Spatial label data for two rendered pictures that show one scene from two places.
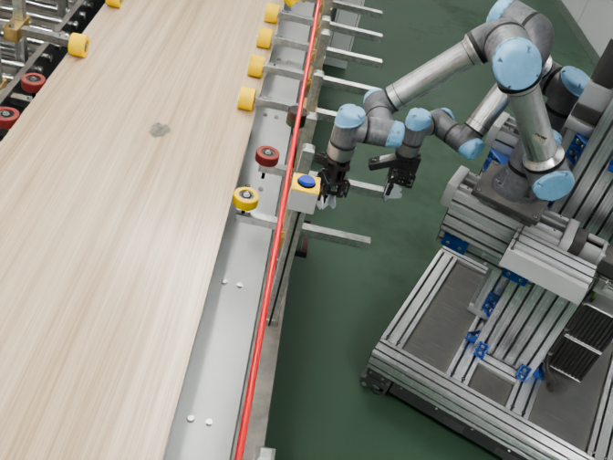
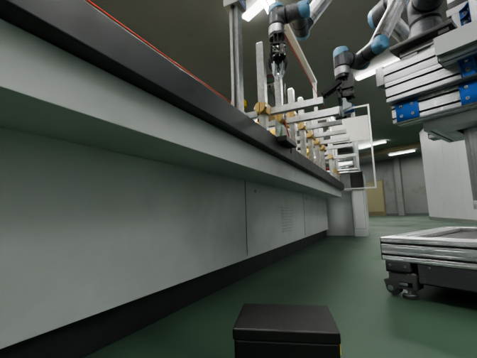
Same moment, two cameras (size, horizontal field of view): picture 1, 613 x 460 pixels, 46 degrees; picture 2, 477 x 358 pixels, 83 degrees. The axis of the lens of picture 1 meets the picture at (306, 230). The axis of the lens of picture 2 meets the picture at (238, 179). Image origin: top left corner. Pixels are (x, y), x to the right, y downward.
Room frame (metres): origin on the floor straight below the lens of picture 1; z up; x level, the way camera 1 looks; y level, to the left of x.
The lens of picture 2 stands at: (0.61, -0.50, 0.34)
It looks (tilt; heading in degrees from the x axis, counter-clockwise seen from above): 7 degrees up; 33
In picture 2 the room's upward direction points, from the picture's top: 2 degrees counter-clockwise
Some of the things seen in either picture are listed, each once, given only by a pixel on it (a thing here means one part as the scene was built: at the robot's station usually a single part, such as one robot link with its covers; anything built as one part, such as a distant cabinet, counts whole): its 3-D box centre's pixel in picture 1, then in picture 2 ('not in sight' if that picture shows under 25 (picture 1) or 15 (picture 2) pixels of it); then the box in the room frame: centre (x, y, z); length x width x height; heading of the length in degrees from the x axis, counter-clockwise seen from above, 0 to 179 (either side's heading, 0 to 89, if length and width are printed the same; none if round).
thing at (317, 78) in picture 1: (305, 130); (292, 124); (2.20, 0.10, 0.89); 0.04 x 0.04 x 0.48; 5
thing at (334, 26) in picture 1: (327, 25); (319, 143); (2.99, 0.16, 0.95); 0.50 x 0.04 x 0.04; 95
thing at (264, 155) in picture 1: (265, 164); not in sight; (1.98, 0.19, 0.85); 0.08 x 0.08 x 0.11
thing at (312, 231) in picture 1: (303, 229); (276, 111); (1.75, 0.01, 0.82); 0.44 x 0.03 x 0.04; 95
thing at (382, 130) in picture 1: (381, 129); (298, 14); (1.74, -0.13, 1.25); 0.11 x 0.11 x 0.08; 12
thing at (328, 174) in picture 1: (335, 173); (277, 47); (1.69, -0.03, 1.09); 0.09 x 0.08 x 0.12; 26
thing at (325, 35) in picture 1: (312, 88); (302, 129); (2.45, 0.13, 0.93); 0.04 x 0.04 x 0.48; 5
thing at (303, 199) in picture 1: (303, 194); (234, 2); (1.44, 0.03, 1.18); 0.07 x 0.07 x 0.08; 5
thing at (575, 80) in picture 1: (568, 89); not in sight; (2.44, -0.77, 1.20); 0.13 x 0.12 x 0.14; 50
